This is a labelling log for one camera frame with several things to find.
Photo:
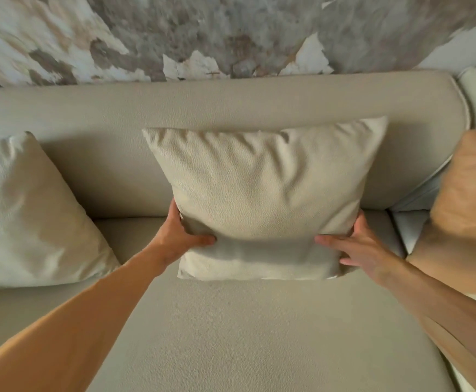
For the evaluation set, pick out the person's left hand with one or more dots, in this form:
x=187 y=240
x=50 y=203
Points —
x=174 y=240

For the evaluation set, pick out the tan leather cushion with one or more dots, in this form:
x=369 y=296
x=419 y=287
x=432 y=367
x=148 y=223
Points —
x=466 y=200

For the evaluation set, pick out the beige leather sofa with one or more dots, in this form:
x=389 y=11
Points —
x=242 y=342

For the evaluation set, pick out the cream leather cushion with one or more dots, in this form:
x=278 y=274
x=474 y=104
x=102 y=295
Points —
x=262 y=191
x=29 y=220

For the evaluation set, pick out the person's right hand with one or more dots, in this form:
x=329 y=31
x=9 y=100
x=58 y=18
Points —
x=368 y=253

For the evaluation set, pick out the person's left forearm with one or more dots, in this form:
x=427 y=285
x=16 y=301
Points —
x=58 y=330

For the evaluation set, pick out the person's right forearm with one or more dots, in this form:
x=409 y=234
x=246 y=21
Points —
x=458 y=318

